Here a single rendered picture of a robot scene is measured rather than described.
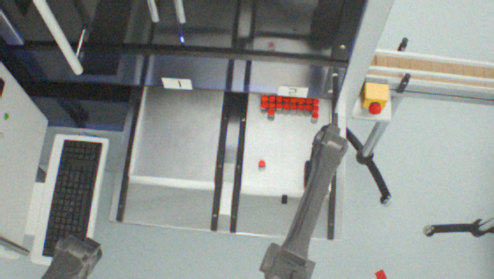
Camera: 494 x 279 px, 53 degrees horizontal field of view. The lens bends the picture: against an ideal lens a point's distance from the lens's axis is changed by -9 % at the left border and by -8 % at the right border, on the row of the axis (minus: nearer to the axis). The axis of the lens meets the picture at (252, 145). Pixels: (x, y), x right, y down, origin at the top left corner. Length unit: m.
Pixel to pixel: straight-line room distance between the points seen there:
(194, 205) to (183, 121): 0.27
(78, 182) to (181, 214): 0.37
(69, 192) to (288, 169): 0.70
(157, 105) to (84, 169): 0.32
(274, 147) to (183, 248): 0.97
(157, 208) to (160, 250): 0.89
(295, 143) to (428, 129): 1.24
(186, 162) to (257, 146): 0.22
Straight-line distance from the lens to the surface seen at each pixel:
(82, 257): 1.11
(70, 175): 1.77
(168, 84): 1.60
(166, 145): 1.67
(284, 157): 1.63
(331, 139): 1.35
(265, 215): 1.58
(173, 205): 1.61
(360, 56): 1.39
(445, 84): 1.80
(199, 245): 2.47
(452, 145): 2.78
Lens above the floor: 2.41
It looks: 69 degrees down
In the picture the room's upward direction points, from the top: straight up
